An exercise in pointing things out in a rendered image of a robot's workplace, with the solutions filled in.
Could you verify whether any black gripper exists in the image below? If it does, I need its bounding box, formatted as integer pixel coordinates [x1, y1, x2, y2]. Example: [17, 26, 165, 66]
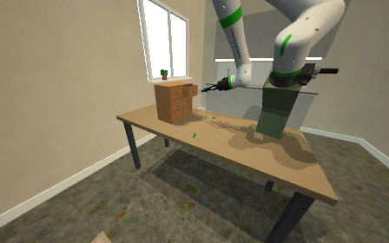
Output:
[198, 81, 224, 94]

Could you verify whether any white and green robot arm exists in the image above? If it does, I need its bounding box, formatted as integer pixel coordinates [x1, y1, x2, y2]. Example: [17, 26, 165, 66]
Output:
[212, 0, 345, 91]

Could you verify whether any orange chest of drawers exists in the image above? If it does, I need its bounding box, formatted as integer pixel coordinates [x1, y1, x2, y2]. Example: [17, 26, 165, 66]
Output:
[154, 82, 193, 124]

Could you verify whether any brown wooden drawer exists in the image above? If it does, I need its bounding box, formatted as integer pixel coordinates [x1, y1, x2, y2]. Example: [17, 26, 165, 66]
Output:
[182, 84, 198, 98]
[183, 105, 192, 118]
[171, 109, 182, 123]
[171, 98, 182, 112]
[182, 97, 192, 108]
[169, 86, 182, 100]

